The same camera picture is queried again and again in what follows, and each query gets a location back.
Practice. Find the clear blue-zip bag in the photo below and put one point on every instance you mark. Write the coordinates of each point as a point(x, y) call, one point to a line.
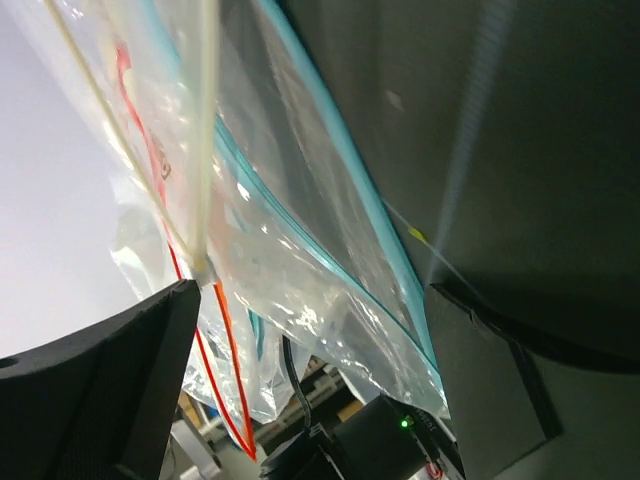
point(300, 235)

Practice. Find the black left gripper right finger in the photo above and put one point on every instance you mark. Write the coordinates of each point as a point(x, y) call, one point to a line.
point(529, 405)

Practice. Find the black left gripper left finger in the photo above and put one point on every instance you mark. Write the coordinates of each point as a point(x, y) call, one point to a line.
point(99, 403)

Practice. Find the clear red-zip bag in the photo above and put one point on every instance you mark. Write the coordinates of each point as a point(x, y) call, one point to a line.
point(224, 369)

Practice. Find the black servo motor with LED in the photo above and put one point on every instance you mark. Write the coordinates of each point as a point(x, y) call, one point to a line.
point(385, 439)

